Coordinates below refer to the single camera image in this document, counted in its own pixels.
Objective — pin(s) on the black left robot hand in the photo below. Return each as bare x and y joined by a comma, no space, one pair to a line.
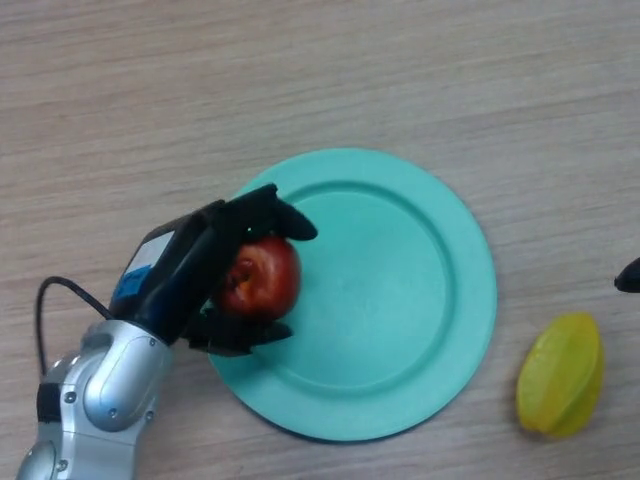
190,265

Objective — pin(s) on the yellow starfruit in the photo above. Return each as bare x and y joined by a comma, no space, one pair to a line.
562,377

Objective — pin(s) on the red apple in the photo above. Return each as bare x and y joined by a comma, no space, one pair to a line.
267,280

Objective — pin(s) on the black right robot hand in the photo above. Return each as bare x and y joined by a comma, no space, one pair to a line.
629,277

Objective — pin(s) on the green round plate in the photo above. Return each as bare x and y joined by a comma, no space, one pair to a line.
380,300

